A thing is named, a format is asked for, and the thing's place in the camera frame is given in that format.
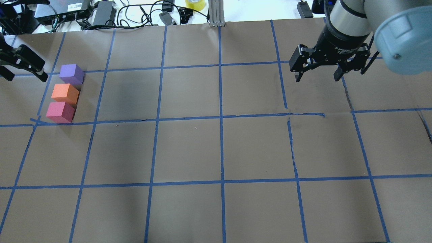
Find aluminium frame post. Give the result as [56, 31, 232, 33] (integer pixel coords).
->
[208, 0, 225, 27]

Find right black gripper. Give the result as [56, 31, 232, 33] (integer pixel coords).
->
[289, 27, 370, 82]

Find purple foam block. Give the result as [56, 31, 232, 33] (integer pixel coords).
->
[59, 64, 84, 85]

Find yellow tape roll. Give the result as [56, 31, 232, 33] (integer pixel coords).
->
[185, 0, 206, 11]

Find black network switch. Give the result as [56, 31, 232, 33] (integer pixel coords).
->
[34, 0, 93, 26]

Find grey power adapter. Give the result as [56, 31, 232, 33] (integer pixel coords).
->
[159, 11, 177, 26]

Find black power adapter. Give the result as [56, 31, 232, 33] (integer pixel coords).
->
[297, 0, 314, 19]

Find orange foam block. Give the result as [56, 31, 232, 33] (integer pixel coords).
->
[51, 83, 80, 106]

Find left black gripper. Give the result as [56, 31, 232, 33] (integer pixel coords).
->
[0, 34, 49, 82]

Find black power brick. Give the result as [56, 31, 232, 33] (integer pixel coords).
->
[92, 0, 116, 26]

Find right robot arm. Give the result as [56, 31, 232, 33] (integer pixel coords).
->
[289, 0, 432, 82]

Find red foam block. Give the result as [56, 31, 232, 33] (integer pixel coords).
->
[45, 102, 75, 124]

